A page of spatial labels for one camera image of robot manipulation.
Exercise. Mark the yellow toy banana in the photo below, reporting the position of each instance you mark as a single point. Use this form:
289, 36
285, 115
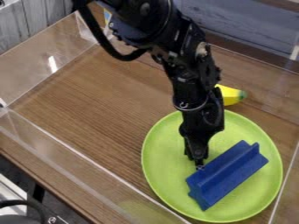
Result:
232, 95

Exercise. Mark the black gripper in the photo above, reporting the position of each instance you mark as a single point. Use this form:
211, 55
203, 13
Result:
201, 120

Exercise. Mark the green round plate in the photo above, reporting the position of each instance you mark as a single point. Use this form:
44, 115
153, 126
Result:
167, 167

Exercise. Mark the clear acrylic enclosure wall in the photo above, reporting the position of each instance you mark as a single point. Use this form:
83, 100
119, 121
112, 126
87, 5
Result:
80, 108

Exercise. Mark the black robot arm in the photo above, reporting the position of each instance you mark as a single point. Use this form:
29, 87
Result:
153, 27

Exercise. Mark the blue plastic block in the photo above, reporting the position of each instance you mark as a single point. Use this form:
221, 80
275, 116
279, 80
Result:
212, 182

